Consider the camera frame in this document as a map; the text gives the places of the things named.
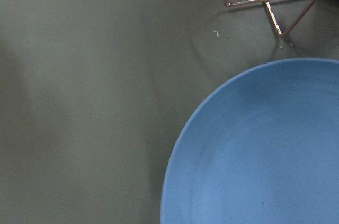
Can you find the blue plate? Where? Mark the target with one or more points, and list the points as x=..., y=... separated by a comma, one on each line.
x=262, y=148

